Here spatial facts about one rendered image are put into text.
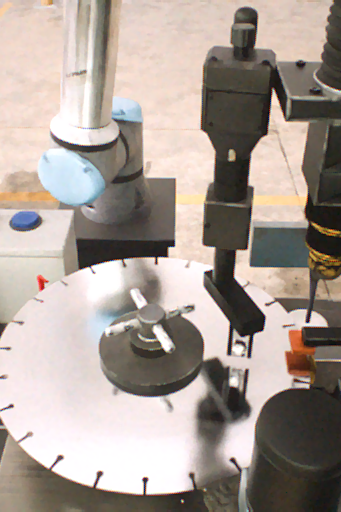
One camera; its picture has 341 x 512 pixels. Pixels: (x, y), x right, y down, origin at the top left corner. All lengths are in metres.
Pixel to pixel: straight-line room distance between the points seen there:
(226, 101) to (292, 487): 0.29
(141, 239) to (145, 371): 0.58
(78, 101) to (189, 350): 0.49
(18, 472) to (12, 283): 0.35
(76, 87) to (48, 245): 0.25
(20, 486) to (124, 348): 0.18
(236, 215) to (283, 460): 0.25
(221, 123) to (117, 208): 0.70
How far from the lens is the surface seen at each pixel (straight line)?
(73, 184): 1.00
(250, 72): 0.47
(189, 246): 2.41
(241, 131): 0.49
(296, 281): 2.28
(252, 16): 0.51
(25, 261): 0.89
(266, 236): 0.74
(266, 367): 0.62
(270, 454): 0.35
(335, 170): 0.48
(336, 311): 1.02
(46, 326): 0.66
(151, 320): 0.58
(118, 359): 0.60
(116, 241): 1.15
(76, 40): 0.92
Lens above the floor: 1.40
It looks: 37 degrees down
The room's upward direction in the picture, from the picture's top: 1 degrees clockwise
